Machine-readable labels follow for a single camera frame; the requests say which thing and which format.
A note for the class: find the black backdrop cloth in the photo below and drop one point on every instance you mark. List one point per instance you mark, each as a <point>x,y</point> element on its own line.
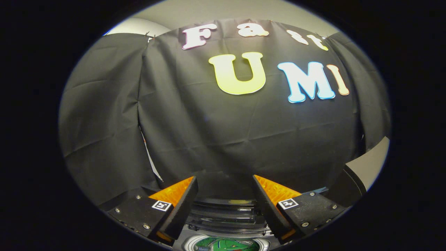
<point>226,132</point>

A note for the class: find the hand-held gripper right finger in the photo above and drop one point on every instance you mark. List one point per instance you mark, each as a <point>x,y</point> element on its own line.
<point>268,209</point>

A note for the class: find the grey washing machine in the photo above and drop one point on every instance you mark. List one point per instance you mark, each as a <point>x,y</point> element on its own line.
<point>226,219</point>

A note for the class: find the green polo shirt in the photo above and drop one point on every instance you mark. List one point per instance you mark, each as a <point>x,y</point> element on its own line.
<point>226,244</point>

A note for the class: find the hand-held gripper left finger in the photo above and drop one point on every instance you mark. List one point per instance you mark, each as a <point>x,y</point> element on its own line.
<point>176,212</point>

